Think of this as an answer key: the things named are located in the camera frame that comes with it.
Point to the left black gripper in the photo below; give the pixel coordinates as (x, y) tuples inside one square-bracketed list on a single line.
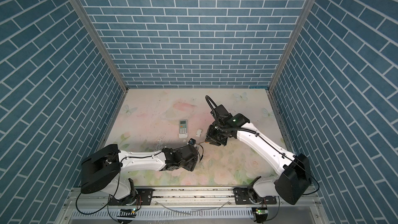
[(192, 165)]

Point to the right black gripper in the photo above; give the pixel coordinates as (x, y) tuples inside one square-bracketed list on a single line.
[(209, 137)]

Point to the white battery cover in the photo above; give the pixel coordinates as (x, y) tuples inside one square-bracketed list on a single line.
[(199, 132)]

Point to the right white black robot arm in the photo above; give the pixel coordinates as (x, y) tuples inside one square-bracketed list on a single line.
[(293, 171)]

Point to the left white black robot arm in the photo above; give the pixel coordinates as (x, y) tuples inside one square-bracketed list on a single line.
[(102, 170)]

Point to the left white remote control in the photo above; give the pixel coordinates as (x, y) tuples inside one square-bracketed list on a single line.
[(183, 129)]

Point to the left controller board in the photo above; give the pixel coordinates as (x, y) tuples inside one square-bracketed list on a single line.
[(125, 216)]

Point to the controller board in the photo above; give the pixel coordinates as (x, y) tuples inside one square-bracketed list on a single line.
[(125, 216), (260, 214)]

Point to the right controller board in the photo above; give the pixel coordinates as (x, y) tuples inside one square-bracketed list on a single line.
[(260, 214)]

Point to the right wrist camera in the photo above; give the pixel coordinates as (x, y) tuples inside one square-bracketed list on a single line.
[(221, 115)]

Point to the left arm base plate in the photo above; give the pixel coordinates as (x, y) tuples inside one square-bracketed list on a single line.
[(142, 196)]

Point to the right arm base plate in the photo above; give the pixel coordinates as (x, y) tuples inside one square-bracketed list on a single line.
[(246, 196)]

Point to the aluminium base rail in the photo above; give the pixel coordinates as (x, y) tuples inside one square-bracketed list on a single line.
[(190, 205)]

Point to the right aluminium corner post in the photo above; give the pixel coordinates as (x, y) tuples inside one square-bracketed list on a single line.
[(292, 40)]

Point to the aluminium corner post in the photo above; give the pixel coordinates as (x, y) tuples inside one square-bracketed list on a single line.
[(87, 23), (292, 40)]

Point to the left aluminium corner post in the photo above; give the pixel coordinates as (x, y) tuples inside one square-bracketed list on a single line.
[(87, 23)]

